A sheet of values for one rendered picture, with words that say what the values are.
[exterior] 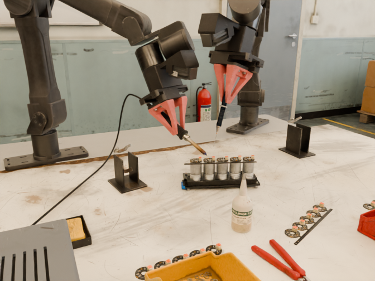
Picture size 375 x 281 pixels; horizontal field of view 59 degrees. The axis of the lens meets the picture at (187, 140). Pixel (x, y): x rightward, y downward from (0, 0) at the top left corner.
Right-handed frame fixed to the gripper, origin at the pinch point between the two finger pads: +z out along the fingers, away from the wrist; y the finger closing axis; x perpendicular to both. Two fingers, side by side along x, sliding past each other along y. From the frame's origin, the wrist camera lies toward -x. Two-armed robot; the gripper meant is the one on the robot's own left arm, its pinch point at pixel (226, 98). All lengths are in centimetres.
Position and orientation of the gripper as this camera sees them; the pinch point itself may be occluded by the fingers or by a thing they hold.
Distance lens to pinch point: 71.2
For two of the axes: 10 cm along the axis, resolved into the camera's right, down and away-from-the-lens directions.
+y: 6.9, 2.3, -6.8
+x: 6.8, 0.9, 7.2
